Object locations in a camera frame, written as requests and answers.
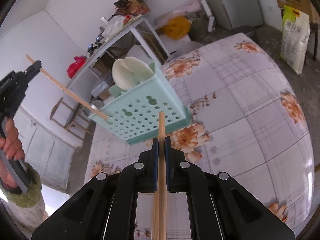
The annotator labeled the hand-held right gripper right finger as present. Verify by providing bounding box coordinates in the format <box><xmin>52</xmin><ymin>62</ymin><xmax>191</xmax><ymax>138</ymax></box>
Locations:
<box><xmin>164</xmin><ymin>136</ymin><xmax>295</xmax><ymax>240</ymax></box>

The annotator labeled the pink long box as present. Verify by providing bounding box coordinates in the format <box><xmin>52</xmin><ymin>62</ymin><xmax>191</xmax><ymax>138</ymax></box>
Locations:
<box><xmin>153</xmin><ymin>0</ymin><xmax>203</xmax><ymax>25</ymax></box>

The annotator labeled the wooden chair with dark seat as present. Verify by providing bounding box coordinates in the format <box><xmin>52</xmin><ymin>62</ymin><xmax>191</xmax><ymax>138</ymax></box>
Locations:
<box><xmin>49</xmin><ymin>97</ymin><xmax>94</xmax><ymax>140</ymax></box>

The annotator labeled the white panel door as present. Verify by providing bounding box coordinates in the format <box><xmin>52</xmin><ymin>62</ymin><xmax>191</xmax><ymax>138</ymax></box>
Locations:
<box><xmin>15</xmin><ymin>105</ymin><xmax>83</xmax><ymax>193</ymax></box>

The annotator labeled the rice bag with yellow top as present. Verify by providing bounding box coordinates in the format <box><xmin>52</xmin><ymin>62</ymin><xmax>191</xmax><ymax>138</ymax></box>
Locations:
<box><xmin>279</xmin><ymin>5</ymin><xmax>311</xmax><ymax>75</ymax></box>

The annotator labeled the silver flat box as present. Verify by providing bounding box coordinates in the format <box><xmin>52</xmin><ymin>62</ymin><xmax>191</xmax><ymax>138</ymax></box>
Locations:
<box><xmin>90</xmin><ymin>81</ymin><xmax>110</xmax><ymax>97</ymax></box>

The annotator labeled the teal plastic utensil holder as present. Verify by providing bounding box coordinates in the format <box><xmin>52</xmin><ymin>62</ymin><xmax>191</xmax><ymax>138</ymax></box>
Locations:
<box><xmin>88</xmin><ymin>61</ymin><xmax>193</xmax><ymax>145</ymax></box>

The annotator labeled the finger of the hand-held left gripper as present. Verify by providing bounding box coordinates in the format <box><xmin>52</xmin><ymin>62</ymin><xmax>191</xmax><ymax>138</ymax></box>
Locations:
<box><xmin>25</xmin><ymin>60</ymin><xmax>42</xmax><ymax>82</ymax></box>

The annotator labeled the red plastic bag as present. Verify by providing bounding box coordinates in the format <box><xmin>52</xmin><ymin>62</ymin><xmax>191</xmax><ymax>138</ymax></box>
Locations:
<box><xmin>68</xmin><ymin>56</ymin><xmax>87</xmax><ymax>78</ymax></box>

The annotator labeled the white-framed table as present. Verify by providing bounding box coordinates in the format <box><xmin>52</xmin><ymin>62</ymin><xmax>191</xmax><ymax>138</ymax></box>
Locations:
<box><xmin>66</xmin><ymin>17</ymin><xmax>170</xmax><ymax>90</ymax></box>

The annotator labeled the person's left hand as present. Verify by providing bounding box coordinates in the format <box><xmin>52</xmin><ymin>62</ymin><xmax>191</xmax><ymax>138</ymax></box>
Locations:
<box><xmin>0</xmin><ymin>119</ymin><xmax>25</xmax><ymax>190</ymax></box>

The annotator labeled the white plastic bag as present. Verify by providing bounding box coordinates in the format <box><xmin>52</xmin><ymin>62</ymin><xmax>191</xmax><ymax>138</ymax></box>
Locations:
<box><xmin>102</xmin><ymin>17</ymin><xmax>124</xmax><ymax>37</ymax></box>

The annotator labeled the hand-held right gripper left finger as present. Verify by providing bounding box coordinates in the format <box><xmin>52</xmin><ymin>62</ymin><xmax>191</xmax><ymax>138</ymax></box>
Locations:
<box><xmin>31</xmin><ymin>137</ymin><xmax>159</xmax><ymax>240</ymax></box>

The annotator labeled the person's left forearm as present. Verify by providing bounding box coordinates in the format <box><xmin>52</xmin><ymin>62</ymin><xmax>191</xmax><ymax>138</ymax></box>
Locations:
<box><xmin>0</xmin><ymin>164</ymin><xmax>48</xmax><ymax>233</ymax></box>

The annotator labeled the grey refrigerator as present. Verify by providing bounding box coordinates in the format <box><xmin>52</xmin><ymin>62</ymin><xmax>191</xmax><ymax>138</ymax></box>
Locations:
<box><xmin>211</xmin><ymin>0</ymin><xmax>264</xmax><ymax>31</ymax></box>

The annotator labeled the floral tablecloth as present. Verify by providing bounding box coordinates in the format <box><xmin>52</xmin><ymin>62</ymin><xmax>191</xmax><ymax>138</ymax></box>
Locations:
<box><xmin>84</xmin><ymin>32</ymin><xmax>313</xmax><ymax>240</ymax></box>

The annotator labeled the olive green sack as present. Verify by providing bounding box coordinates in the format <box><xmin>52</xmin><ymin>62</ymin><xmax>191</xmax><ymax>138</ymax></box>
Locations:
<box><xmin>191</xmin><ymin>15</ymin><xmax>209</xmax><ymax>39</ymax></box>

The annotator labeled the light wooden chopstick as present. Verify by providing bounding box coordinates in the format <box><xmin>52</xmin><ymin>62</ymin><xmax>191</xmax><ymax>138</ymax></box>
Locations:
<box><xmin>151</xmin><ymin>112</ymin><xmax>162</xmax><ymax>240</ymax></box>
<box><xmin>26</xmin><ymin>54</ymin><xmax>109</xmax><ymax>119</ymax></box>
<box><xmin>160</xmin><ymin>112</ymin><xmax>167</xmax><ymax>240</ymax></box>

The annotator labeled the large cardboard box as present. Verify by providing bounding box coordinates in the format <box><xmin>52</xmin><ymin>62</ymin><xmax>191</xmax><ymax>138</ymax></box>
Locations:
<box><xmin>276</xmin><ymin>0</ymin><xmax>320</xmax><ymax>24</ymax></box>

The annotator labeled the white rice paddle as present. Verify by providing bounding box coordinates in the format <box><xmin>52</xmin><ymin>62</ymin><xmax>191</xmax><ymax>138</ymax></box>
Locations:
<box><xmin>124</xmin><ymin>56</ymin><xmax>154</xmax><ymax>80</ymax></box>

